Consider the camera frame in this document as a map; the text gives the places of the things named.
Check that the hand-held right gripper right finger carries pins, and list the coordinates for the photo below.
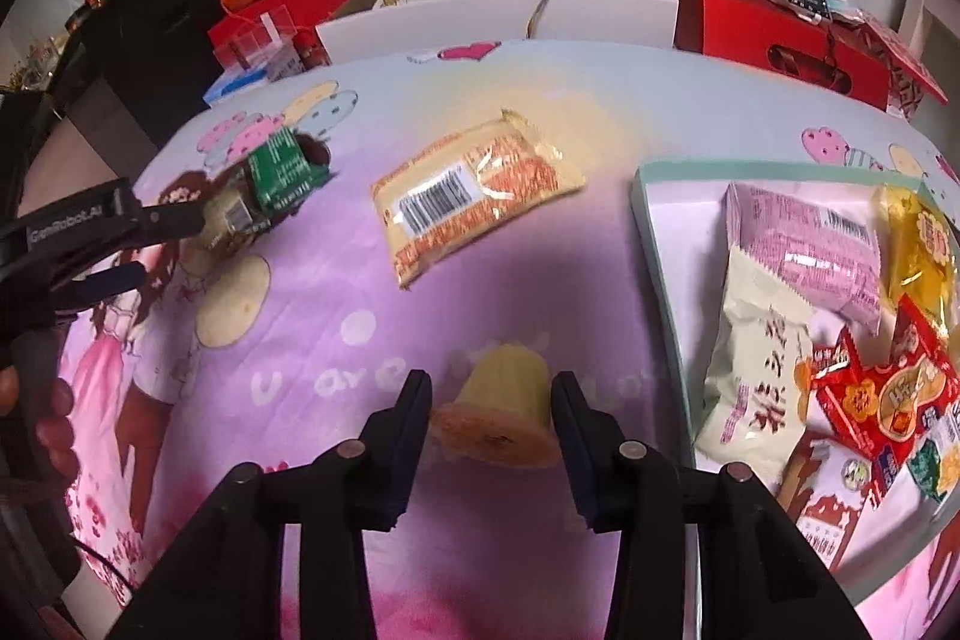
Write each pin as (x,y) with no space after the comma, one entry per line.
(581,460)

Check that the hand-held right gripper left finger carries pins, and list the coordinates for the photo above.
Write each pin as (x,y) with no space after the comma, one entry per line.
(401,452)

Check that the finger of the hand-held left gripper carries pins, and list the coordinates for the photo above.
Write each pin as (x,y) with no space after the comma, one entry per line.
(112,281)
(90,220)

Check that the yellow jelly cup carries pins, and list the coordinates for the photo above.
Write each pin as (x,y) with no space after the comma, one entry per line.
(499,400)

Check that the small green topped packet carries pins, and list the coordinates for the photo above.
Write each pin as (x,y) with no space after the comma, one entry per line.
(281,179)

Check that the white and red snack packet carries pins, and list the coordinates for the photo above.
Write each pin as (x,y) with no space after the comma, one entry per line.
(825,512)

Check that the white tray with teal rim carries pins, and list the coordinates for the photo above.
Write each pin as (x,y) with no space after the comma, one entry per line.
(690,220)

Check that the green and white snack packet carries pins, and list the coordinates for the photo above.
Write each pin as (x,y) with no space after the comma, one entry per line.
(934,460)

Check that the person's left hand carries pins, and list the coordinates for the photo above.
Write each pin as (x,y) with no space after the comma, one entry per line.
(60,437)

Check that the cream white snack packet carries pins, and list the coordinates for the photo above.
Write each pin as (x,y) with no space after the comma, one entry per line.
(750,385)

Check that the blue and white box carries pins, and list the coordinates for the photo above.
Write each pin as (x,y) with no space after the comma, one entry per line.
(240,85)

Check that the black cabinet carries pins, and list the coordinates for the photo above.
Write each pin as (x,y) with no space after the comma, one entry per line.
(150,10)

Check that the clear plastic box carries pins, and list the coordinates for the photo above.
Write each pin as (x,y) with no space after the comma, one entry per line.
(251,44)

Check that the orange noodle packet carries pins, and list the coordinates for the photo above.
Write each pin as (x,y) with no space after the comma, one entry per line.
(487,190)

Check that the pink snack packet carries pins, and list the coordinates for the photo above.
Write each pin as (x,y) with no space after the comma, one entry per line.
(810,250)

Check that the yellow snack packet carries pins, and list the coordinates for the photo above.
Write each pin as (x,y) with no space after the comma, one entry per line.
(919,242)

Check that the large red box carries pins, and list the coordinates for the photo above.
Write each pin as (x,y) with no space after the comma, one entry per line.
(727,25)

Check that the red patterned envelope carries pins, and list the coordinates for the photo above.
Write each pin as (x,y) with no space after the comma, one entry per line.
(907,63)

